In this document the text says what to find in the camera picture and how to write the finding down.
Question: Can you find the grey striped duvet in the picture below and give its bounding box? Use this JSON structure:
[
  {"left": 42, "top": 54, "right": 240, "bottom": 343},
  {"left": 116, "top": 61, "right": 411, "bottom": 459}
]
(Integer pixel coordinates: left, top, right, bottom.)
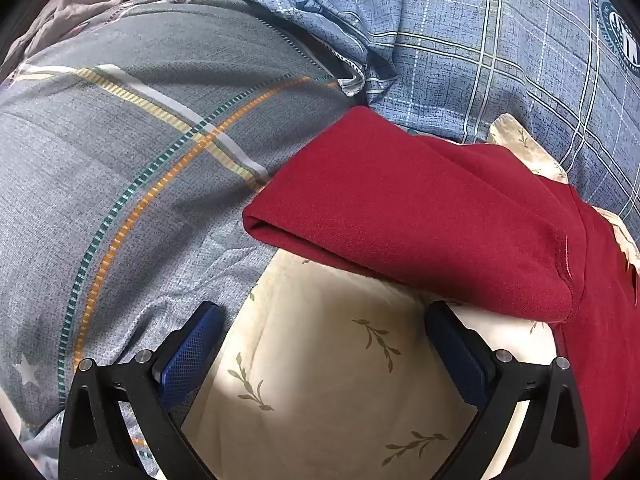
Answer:
[{"left": 0, "top": 0, "right": 371, "bottom": 480}]

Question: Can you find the cream leaf-print pillow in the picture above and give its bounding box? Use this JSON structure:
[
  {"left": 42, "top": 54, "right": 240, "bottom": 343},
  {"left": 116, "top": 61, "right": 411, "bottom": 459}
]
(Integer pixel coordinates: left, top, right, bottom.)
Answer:
[{"left": 180, "top": 114, "right": 640, "bottom": 480}]

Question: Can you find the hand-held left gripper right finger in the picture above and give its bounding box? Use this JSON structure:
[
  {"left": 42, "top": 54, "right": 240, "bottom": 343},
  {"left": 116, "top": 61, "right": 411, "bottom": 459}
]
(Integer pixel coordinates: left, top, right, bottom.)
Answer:
[{"left": 424, "top": 301, "right": 598, "bottom": 480}]

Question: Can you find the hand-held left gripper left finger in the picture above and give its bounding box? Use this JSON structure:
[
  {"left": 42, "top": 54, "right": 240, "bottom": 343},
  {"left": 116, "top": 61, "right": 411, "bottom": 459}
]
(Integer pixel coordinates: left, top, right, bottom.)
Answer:
[{"left": 57, "top": 301, "right": 226, "bottom": 480}]

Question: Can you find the blue plaid blanket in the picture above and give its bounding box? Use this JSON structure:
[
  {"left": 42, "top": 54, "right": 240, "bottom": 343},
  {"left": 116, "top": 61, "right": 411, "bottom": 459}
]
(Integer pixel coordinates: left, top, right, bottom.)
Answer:
[{"left": 230, "top": 0, "right": 640, "bottom": 241}]

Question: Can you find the dark red garment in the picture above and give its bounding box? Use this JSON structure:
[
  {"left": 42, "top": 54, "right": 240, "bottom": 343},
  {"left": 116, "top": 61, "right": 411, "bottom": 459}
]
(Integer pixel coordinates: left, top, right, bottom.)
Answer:
[{"left": 242, "top": 105, "right": 640, "bottom": 480}]

